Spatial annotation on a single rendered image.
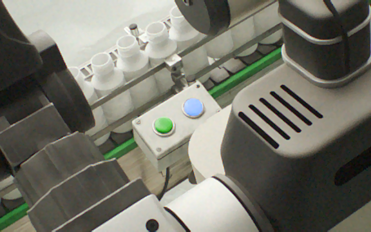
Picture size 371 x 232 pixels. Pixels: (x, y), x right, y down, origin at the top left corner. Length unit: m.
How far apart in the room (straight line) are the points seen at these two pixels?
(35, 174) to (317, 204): 0.22
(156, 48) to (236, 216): 0.85
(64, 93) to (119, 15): 2.81
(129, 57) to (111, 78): 0.05
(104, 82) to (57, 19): 2.17
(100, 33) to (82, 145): 2.77
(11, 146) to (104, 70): 0.76
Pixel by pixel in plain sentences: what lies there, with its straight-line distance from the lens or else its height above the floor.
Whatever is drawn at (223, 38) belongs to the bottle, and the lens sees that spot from 1.49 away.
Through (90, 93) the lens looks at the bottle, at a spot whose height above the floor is 1.12.
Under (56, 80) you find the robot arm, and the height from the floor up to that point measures 1.62.
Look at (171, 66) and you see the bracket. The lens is 1.41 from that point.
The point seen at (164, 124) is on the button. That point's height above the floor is 1.12.
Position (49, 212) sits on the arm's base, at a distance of 0.62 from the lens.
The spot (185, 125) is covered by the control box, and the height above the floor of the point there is 1.10.
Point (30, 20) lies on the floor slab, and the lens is 3.62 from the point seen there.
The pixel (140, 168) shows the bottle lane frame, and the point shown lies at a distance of 1.52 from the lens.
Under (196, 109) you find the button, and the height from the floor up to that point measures 1.12.
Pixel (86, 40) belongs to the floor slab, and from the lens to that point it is 3.39.
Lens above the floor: 2.03
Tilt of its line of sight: 44 degrees down
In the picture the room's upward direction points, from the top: 16 degrees counter-clockwise
